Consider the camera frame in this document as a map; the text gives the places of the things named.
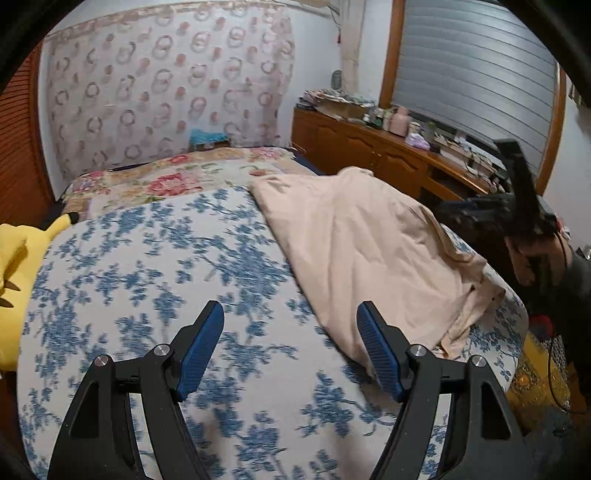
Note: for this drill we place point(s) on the yellow patterned cloth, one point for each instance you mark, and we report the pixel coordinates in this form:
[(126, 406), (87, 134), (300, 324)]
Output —
[(531, 374)]

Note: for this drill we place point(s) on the pile of papers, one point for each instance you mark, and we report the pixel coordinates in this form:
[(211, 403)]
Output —
[(334, 104)]

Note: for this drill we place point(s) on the purple cloth bundle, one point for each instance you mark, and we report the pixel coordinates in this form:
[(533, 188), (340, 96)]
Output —
[(418, 141)]

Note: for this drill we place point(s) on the yellow plush toy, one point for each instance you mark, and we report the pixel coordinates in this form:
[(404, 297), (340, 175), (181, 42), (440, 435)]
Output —
[(18, 258)]

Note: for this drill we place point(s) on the pink printed t-shirt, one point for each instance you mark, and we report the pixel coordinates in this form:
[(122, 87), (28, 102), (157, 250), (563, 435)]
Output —
[(360, 240)]

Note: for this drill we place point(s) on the wooden cabinet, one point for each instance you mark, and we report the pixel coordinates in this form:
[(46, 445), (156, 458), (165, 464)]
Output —
[(360, 147)]

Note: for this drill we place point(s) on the pink flower quilt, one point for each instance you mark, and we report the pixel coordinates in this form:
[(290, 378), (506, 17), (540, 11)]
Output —
[(175, 184)]

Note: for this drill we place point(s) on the pink bottle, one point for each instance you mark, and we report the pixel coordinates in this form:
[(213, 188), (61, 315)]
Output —
[(400, 122)]

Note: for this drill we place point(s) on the person's right hand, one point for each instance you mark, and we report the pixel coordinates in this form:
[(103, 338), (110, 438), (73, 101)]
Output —
[(517, 261)]

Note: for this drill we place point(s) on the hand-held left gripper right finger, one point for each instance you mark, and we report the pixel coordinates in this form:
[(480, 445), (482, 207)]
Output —
[(376, 346)]

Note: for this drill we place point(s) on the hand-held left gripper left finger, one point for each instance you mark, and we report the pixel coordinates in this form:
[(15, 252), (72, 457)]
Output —
[(203, 350)]

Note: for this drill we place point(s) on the blue floral blanket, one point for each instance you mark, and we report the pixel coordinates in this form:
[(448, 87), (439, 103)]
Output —
[(138, 277)]

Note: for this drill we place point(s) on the teal box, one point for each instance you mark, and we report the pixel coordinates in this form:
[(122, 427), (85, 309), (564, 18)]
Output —
[(207, 139)]

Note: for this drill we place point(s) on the wooden slatted wardrobe door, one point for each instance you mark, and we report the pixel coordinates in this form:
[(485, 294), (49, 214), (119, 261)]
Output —
[(23, 161)]

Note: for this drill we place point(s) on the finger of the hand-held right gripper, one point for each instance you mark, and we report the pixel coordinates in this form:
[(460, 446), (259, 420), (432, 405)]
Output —
[(475, 212)]

